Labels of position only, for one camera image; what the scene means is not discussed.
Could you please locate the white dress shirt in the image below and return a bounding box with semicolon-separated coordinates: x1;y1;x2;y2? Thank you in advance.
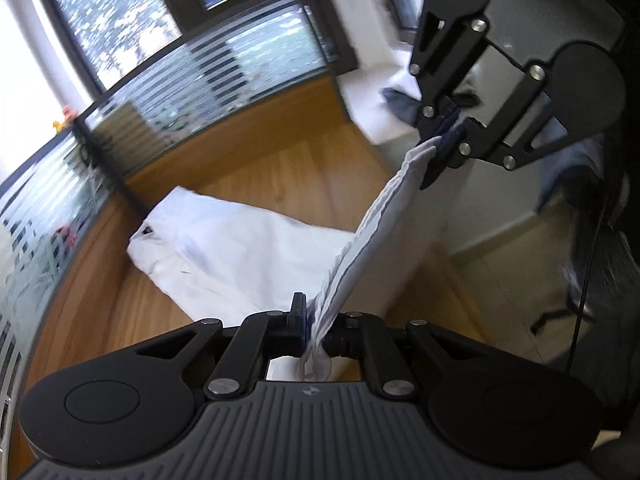
127;139;438;382

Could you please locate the glass desk partition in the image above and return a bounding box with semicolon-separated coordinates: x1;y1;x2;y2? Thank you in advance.
0;0;352;411

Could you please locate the window with dark frame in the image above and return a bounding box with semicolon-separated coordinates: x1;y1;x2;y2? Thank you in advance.
41;0;359;100

